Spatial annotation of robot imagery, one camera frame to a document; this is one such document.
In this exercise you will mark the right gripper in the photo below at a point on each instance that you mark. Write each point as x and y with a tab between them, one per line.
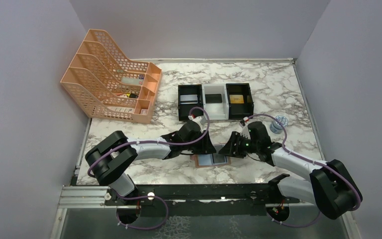
232	148

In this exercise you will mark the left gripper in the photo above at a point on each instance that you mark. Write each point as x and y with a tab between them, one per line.
206	147

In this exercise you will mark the tan leather card holder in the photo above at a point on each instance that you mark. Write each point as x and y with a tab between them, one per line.
211	160

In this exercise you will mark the black card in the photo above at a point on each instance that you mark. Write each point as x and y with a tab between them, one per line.
213	98

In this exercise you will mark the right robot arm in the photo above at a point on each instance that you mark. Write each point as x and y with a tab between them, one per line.
303	161

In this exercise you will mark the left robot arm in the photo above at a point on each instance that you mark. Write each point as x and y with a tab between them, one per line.
109	159

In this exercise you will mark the silver card in bin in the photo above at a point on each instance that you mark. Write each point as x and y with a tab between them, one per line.
189	99

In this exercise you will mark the gold card in bin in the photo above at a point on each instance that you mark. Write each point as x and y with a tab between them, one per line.
236	99

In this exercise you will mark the left black bin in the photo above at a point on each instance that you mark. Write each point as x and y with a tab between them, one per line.
184	109

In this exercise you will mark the black bin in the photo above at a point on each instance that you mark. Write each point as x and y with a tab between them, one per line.
239	111
184	109

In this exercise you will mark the right black bin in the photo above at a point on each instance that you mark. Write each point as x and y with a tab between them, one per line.
239	111

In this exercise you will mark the white middle bin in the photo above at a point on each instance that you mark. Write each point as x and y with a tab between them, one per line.
216	111

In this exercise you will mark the small blue white jar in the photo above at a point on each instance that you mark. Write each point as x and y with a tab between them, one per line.
278	124

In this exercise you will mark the orange plastic file organizer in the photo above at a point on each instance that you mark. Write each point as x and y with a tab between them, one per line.
106	84

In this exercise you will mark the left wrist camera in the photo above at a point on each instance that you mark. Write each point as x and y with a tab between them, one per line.
199	120

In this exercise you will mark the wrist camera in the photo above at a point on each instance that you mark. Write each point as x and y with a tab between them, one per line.
244	131
199	120

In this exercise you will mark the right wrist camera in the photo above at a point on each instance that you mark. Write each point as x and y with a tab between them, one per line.
244	131

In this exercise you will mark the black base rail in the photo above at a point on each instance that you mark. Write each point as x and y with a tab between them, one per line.
213	199

